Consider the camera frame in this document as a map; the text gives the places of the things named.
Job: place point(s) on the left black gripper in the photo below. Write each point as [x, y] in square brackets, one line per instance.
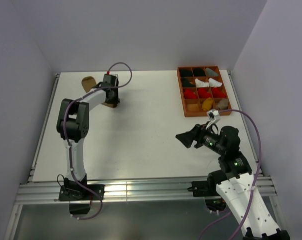
[117, 100]

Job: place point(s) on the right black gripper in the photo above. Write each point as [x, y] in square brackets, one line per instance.
[186, 137]

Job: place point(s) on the brown sock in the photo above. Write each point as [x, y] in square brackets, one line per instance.
[94, 96]

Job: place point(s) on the mustard yellow striped sock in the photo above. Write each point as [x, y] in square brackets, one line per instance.
[207, 104]

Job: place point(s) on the tan sock with red cuff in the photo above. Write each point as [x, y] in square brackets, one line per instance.
[222, 104]

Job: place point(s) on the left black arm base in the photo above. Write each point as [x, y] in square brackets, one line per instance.
[80, 197]

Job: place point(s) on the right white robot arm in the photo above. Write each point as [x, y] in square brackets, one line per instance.
[233, 182]

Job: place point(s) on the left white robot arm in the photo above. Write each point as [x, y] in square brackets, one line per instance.
[73, 119]

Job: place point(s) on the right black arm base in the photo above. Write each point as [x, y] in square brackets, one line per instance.
[212, 200]

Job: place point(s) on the red rolled sock left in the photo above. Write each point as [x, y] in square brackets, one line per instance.
[188, 94]

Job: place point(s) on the red rolled sock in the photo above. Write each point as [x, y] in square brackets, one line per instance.
[217, 93]
[203, 94]
[188, 94]

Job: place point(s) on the red rolled sock middle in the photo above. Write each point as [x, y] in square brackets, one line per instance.
[203, 94]

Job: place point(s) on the orange compartment organizer box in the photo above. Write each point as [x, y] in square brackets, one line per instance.
[193, 107]

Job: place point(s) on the red rolled sock right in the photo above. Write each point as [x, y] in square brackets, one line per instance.
[217, 93]

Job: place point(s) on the black rolled sock middle-left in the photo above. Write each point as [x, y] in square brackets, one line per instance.
[186, 83]

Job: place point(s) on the white rolled sock middle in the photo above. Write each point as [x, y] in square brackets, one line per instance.
[201, 84]

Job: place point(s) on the white rolled sock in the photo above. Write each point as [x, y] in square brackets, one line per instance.
[214, 83]
[201, 84]

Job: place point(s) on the white rolled sock right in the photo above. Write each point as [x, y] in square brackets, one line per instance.
[214, 83]

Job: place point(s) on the black rolled sock back-left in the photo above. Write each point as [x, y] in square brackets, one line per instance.
[185, 73]

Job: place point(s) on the black rolled sock back-middle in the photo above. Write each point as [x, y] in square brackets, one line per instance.
[198, 72]

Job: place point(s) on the grey rolled sock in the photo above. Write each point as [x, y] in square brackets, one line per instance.
[211, 73]

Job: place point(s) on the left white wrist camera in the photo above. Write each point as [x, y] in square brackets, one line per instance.
[112, 74]

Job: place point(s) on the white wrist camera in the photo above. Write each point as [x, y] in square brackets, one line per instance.
[213, 116]
[112, 74]

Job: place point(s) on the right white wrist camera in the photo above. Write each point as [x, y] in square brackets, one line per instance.
[213, 116]

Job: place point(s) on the aluminium frame rail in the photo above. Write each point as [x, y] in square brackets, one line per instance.
[139, 190]

